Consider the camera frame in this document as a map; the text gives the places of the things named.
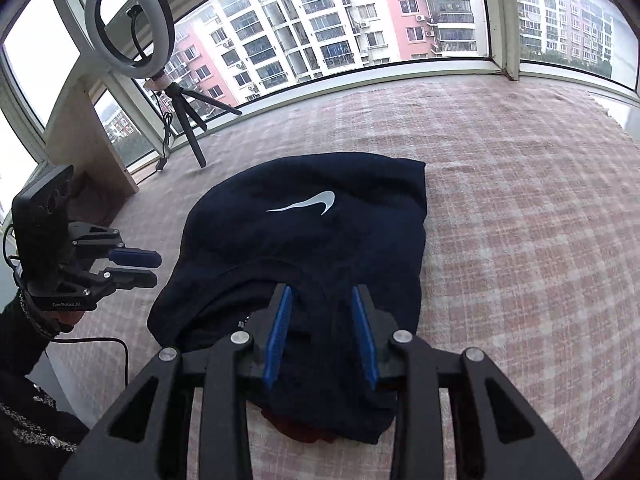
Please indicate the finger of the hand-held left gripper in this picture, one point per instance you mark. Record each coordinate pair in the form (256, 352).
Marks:
(132, 279)
(137, 257)

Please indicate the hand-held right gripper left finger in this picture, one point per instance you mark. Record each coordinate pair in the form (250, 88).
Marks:
(280, 335)

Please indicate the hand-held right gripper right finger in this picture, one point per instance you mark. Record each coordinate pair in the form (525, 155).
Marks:
(364, 340)

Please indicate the navy blue shirt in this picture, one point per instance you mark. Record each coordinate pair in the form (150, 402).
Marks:
(300, 240)

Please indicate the person's left forearm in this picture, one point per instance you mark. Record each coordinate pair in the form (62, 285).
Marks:
(20, 345)

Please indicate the light wooden panel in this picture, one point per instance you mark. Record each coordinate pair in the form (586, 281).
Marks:
(85, 125)

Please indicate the black tripod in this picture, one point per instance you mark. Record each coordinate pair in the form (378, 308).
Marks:
(172, 92)

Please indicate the pink plaid blanket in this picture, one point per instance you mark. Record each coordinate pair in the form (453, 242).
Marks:
(500, 235)

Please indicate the person's black tweed jacket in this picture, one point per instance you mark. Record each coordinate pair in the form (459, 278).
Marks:
(30, 440)

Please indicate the apartment building outside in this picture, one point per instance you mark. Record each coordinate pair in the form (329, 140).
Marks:
(320, 20)

